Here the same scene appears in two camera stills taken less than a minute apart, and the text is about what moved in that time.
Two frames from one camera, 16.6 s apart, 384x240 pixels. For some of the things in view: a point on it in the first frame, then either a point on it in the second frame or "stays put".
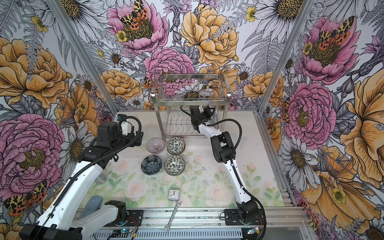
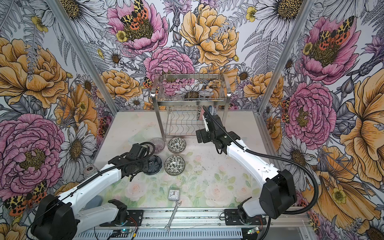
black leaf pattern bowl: (174, 165) stays put
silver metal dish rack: (173, 95) stays put
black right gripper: (210, 112) to (204, 132)
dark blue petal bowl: (151, 164) stays put
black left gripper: (132, 136) to (145, 167)
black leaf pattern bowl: (175, 145) stays put
